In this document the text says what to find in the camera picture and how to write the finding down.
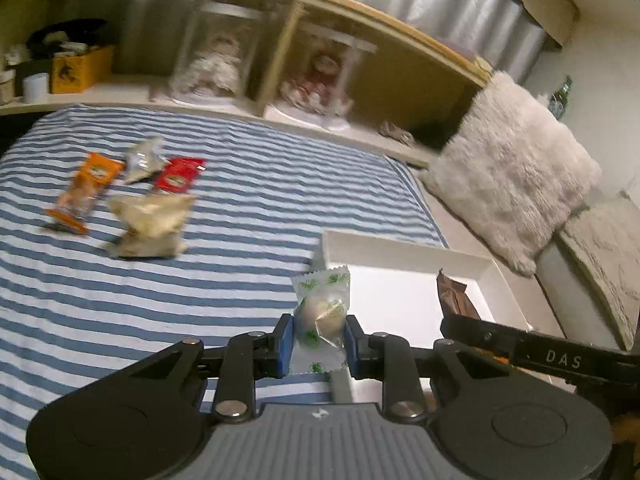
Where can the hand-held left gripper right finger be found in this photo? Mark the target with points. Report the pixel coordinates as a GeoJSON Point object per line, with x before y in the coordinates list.
{"type": "Point", "coordinates": [351, 347]}

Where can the white cup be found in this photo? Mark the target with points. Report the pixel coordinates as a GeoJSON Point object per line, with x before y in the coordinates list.
{"type": "Point", "coordinates": [36, 89]}

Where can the cream chips bag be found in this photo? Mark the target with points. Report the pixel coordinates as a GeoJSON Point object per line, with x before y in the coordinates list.
{"type": "Point", "coordinates": [150, 220]}

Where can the grey curtain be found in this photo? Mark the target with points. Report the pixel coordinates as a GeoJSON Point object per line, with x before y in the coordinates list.
{"type": "Point", "coordinates": [425, 5]}

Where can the brown snack packet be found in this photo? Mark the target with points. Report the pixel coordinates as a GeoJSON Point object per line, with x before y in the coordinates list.
{"type": "Point", "coordinates": [452, 297]}

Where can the tall green beer bottle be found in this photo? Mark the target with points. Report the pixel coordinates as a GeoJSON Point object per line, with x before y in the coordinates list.
{"type": "Point", "coordinates": [560, 100]}

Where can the dried twig ornament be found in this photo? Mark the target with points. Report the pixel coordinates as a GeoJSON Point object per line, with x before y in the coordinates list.
{"type": "Point", "coordinates": [397, 132]}

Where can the small grey snack packet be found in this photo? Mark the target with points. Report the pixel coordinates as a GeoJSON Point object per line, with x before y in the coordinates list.
{"type": "Point", "coordinates": [142, 160]}

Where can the red snack packet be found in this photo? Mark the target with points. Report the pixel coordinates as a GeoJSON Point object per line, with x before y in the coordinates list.
{"type": "Point", "coordinates": [175, 175]}

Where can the small lidded jar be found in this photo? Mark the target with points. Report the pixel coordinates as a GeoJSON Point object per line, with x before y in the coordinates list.
{"type": "Point", "coordinates": [6, 87]}

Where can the black bag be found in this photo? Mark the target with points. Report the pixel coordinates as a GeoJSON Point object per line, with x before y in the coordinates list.
{"type": "Point", "coordinates": [70, 27]}

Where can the white doll in clear case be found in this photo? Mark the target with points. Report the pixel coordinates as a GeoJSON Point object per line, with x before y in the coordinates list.
{"type": "Point", "coordinates": [215, 60]}

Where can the pink doll in clear case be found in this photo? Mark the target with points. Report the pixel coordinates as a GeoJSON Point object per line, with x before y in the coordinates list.
{"type": "Point", "coordinates": [325, 75]}

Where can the white fluffy pillow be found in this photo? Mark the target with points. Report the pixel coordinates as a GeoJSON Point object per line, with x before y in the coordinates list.
{"type": "Point", "coordinates": [510, 175]}

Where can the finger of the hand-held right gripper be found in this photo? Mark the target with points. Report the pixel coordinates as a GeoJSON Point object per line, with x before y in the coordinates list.
{"type": "Point", "coordinates": [475, 332]}

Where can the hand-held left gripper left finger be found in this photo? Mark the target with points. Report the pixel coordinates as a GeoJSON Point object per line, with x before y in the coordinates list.
{"type": "Point", "coordinates": [286, 347]}

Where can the orange biscuit packet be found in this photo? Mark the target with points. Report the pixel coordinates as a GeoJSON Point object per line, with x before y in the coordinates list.
{"type": "Point", "coordinates": [85, 190]}

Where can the yellow cardboard box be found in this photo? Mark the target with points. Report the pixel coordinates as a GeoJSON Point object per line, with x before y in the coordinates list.
{"type": "Point", "coordinates": [80, 70]}

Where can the beige textured cushion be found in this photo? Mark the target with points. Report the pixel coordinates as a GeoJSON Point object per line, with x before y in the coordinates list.
{"type": "Point", "coordinates": [605, 260]}

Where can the blue white striped blanket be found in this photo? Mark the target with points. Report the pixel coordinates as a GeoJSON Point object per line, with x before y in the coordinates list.
{"type": "Point", "coordinates": [225, 260]}

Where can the white cardboard tray box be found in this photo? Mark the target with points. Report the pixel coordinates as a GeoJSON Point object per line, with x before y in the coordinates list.
{"type": "Point", "coordinates": [390, 285]}

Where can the small green-printed pastry packet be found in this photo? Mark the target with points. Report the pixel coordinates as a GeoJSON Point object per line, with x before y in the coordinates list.
{"type": "Point", "coordinates": [320, 310]}

